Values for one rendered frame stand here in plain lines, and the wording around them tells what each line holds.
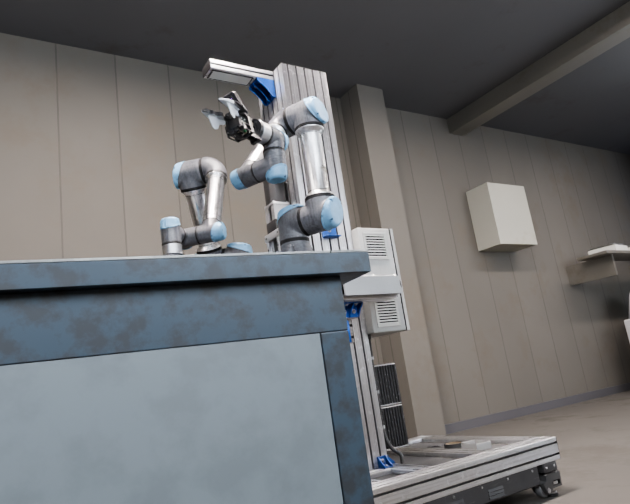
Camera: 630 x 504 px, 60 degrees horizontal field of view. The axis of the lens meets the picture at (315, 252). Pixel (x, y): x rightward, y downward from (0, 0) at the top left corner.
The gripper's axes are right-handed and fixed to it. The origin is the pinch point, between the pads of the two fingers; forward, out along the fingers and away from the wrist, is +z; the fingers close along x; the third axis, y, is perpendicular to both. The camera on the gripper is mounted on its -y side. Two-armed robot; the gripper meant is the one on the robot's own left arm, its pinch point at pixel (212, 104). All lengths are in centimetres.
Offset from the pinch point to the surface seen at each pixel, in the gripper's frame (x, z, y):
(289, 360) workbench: -38, 48, 88
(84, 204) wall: 196, -104, -76
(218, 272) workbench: -36, 58, 74
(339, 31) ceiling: 30, -222, -174
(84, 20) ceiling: 152, -90, -191
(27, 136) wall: 204, -74, -123
